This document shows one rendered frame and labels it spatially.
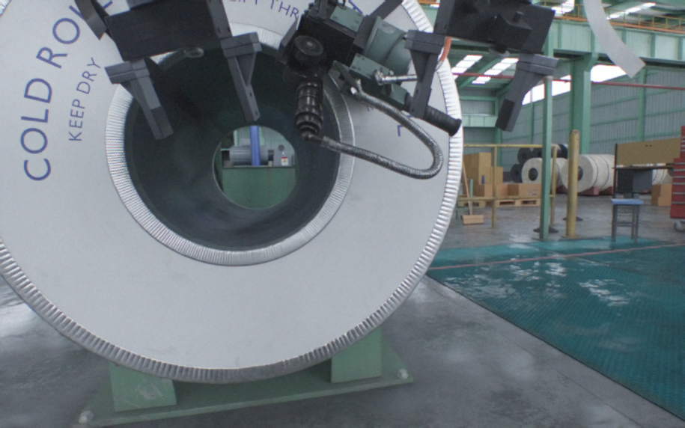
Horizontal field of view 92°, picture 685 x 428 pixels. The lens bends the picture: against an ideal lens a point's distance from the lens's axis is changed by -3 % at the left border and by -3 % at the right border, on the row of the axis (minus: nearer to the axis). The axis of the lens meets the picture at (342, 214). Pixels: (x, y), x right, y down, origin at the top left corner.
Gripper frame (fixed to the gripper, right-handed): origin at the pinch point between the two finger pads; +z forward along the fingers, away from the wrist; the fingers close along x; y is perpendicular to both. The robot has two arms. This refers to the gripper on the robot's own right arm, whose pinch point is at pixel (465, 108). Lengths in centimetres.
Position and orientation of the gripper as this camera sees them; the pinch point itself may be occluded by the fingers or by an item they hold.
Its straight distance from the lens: 51.7
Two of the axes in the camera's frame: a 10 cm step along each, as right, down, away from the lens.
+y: 1.3, 4.9, -8.6
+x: 9.8, 0.7, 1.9
